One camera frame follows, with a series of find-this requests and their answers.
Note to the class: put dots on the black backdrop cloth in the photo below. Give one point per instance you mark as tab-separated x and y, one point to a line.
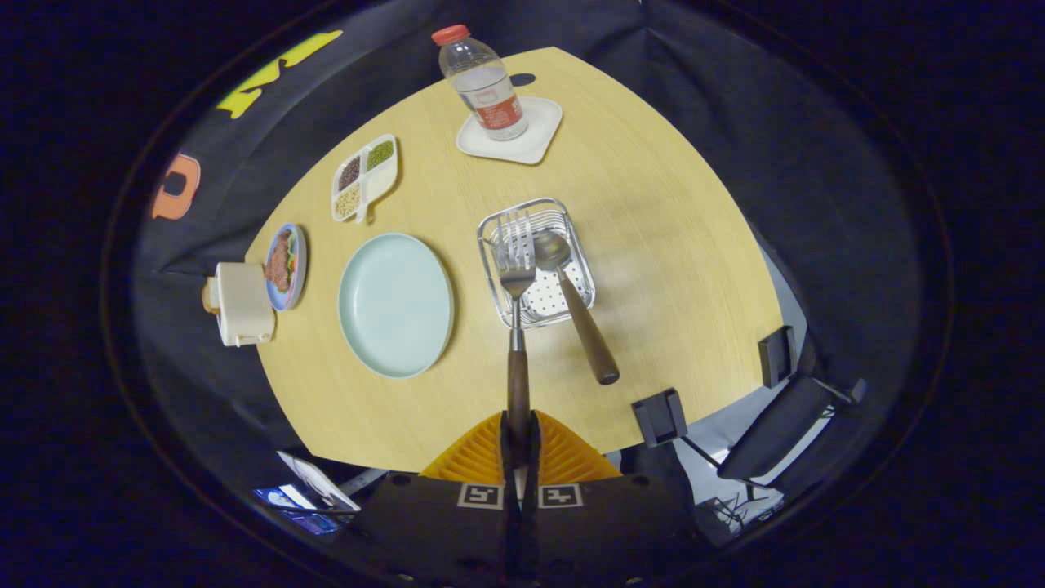
735	122

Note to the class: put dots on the white square coaster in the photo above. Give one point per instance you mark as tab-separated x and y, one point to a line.
535	139

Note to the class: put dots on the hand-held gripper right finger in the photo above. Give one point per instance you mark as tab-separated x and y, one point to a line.
604	531

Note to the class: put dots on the white toaster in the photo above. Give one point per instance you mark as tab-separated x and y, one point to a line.
243	304

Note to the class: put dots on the white divided bean dish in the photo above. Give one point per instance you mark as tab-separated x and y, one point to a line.
380	175

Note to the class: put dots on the laptop with blue screen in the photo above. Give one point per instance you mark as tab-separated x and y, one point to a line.
314	486

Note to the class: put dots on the toast slice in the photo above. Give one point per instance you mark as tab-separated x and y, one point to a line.
210	296

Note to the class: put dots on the meat and vegetable food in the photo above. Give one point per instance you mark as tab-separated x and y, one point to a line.
280	261

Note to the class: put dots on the red-capped water bottle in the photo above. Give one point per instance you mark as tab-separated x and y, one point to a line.
482	86

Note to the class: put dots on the black table clamp bracket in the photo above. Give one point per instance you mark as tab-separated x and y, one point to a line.
660	418
777	358

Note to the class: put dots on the metal perforated drain basket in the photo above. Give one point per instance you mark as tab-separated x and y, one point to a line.
549	306

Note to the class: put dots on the small blue plate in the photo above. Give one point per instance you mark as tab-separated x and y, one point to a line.
299	278

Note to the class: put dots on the pale green round plate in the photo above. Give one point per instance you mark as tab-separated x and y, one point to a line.
396	306

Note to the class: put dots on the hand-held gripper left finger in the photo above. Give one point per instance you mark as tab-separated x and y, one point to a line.
433	531

